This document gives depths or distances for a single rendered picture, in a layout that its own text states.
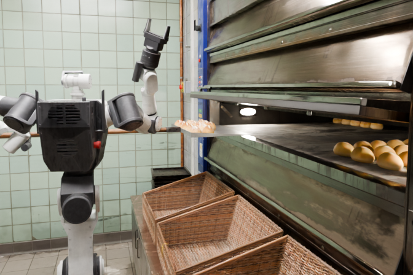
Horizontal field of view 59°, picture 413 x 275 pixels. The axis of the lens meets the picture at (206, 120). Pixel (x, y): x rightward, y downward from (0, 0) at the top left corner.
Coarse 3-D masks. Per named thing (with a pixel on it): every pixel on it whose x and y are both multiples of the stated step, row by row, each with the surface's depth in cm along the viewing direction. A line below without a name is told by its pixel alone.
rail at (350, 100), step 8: (232, 96) 179; (240, 96) 168; (248, 96) 159; (256, 96) 151; (264, 96) 143; (272, 96) 137; (280, 96) 131; (288, 96) 125; (296, 96) 120; (304, 96) 116; (312, 96) 111; (320, 96) 107; (328, 96) 104; (336, 96) 100; (352, 104) 94; (360, 104) 91
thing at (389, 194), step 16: (256, 144) 188; (272, 144) 178; (288, 160) 156; (304, 160) 144; (320, 160) 139; (336, 176) 124; (352, 176) 116; (368, 176) 114; (368, 192) 109; (384, 192) 103; (400, 192) 98
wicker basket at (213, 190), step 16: (192, 176) 262; (208, 176) 259; (144, 192) 253; (160, 192) 256; (176, 192) 260; (192, 192) 263; (208, 192) 252; (224, 192) 226; (144, 208) 245; (160, 208) 258; (176, 208) 261; (192, 208) 207; (224, 208) 213
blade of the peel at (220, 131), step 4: (172, 124) 252; (216, 128) 245; (220, 128) 245; (224, 128) 245; (228, 128) 245; (184, 132) 218; (188, 132) 209; (216, 132) 225; (220, 132) 225; (224, 132) 225; (228, 132) 225; (232, 132) 224; (236, 132) 224; (240, 132) 224; (192, 136) 203; (196, 136) 204; (200, 136) 205; (204, 136) 205; (208, 136) 206; (212, 136) 207
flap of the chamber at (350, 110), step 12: (192, 96) 254; (204, 96) 226; (216, 96) 202; (228, 96) 184; (288, 108) 133; (300, 108) 117; (312, 108) 110; (324, 108) 104; (336, 108) 99; (348, 108) 94; (360, 108) 91; (372, 108) 92; (396, 120) 94; (408, 120) 95
